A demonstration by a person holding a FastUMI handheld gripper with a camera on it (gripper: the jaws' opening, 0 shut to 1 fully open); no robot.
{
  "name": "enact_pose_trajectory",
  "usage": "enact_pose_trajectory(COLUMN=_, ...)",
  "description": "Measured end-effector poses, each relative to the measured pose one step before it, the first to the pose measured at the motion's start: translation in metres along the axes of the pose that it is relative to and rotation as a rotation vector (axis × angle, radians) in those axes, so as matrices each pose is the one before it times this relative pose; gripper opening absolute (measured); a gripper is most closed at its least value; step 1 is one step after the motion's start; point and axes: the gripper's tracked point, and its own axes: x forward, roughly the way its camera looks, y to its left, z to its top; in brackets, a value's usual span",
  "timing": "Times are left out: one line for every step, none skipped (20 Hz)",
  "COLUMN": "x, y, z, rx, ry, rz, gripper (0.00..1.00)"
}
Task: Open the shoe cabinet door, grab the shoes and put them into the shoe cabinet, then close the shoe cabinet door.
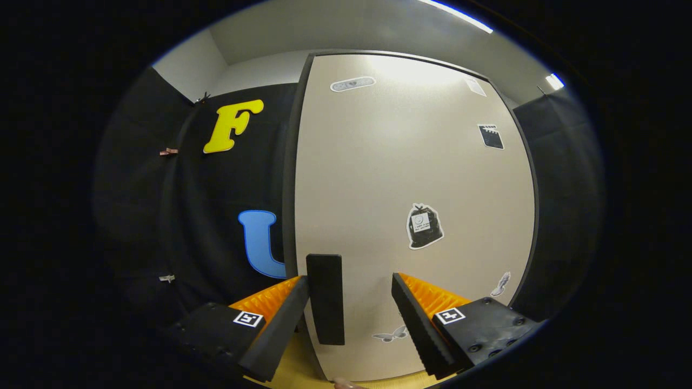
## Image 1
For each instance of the white clip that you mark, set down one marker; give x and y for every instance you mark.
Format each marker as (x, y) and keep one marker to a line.
(167, 278)

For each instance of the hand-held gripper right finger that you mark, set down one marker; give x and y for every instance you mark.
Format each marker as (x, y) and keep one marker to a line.
(419, 324)

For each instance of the black backdrop cloth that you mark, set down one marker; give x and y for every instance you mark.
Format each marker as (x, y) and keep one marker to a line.
(205, 216)

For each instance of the grey shoe cabinet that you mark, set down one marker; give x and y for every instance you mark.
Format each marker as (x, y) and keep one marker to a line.
(289, 162)

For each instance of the pink clip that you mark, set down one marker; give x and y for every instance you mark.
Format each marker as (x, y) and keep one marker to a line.
(168, 152)

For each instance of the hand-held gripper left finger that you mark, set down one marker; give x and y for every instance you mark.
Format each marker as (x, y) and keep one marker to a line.
(284, 324)

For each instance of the short ceiling light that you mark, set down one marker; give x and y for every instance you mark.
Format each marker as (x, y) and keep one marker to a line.
(554, 81)

